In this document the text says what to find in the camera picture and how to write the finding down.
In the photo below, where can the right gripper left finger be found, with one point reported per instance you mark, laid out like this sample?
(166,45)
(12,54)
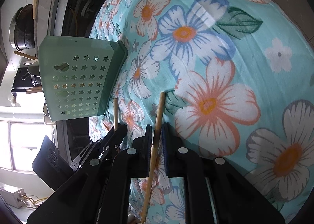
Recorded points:
(99,191)

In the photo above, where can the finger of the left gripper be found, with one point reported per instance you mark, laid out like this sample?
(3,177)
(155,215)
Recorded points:
(106,147)

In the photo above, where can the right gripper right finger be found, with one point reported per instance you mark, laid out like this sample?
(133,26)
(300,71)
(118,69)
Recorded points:
(214,191)

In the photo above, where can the bamboo chopstick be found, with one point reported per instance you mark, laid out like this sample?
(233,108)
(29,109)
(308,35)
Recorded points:
(21,54)
(116,116)
(34,90)
(154,152)

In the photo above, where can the green plastic utensil holder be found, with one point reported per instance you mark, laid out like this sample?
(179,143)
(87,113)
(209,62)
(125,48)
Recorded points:
(78,75)

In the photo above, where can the floral turquoise quilt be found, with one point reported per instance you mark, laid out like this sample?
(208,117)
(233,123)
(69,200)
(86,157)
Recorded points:
(238,78)

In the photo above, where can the large black stock pot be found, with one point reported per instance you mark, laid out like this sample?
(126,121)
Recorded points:
(21,30)

